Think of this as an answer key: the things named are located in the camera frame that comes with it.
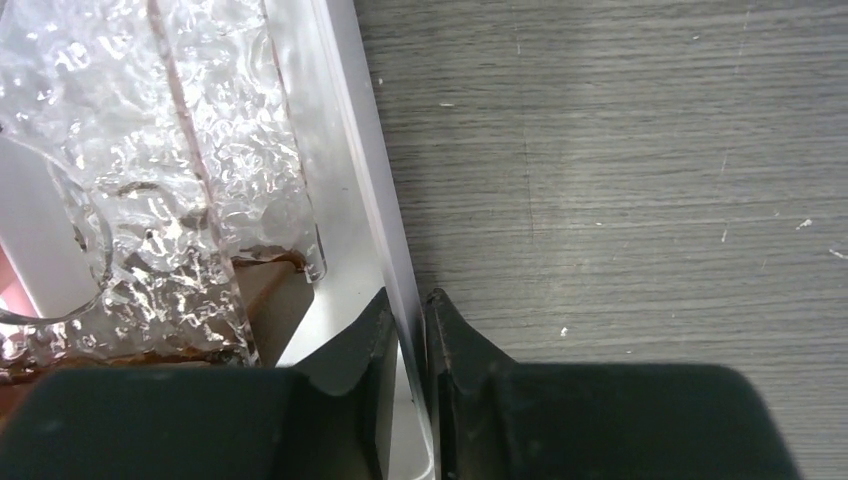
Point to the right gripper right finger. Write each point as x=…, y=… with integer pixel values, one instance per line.
x=494, y=417

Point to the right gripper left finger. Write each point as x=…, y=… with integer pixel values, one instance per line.
x=327, y=417

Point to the white plastic tray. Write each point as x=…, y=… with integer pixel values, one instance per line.
x=333, y=116

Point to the clear glass holder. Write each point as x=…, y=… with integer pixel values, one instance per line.
x=146, y=155

